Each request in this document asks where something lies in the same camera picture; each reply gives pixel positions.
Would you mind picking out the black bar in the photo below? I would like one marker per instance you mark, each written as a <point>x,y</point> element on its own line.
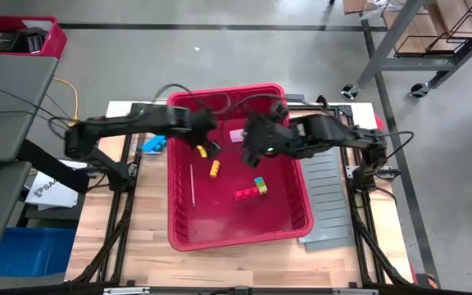
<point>51,168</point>

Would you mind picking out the yellow tag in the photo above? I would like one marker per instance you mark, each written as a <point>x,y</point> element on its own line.
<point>201,151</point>

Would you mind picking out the black table frame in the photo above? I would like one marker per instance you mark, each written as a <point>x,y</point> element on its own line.
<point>118,262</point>

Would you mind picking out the long blue toy brick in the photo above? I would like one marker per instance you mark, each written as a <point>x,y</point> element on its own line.
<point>154,144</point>

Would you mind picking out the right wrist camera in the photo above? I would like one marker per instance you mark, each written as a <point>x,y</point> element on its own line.
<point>251,159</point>

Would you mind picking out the grey metal cart frame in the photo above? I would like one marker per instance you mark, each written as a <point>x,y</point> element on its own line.
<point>387,37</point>

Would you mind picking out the white printed tag card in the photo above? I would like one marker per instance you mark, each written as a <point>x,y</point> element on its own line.
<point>237,135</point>

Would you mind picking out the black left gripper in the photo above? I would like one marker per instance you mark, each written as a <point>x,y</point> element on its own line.
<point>203,125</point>

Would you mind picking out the large red plastic bin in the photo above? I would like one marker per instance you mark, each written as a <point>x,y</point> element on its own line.
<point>228,221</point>

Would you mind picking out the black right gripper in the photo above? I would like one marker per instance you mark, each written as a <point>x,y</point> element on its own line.
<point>273,137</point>

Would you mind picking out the black electronic box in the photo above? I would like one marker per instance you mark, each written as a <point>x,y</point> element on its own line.
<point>5,42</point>
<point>33,41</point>

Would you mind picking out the clear plastic tray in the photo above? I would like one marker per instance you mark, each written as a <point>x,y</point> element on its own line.
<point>142,139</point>

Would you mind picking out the cardboard boxes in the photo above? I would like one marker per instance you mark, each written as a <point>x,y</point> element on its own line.
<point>412,28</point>

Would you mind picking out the red clamp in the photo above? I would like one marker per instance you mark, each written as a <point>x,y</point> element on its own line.
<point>379,121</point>

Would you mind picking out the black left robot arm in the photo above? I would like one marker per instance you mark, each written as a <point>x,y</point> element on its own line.
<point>117,123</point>

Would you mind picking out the yellow toy brick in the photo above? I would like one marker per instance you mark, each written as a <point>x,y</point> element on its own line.
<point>215,169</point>

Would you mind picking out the white printed paper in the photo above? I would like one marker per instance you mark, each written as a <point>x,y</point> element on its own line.
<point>51,196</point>

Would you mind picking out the blue plastic bin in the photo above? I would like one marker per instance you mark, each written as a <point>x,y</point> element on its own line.
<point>23,252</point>

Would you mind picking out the small red crate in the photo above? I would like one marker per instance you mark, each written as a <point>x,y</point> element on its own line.
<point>55,45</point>

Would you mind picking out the grey desk top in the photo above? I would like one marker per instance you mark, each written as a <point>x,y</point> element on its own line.
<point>10,98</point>

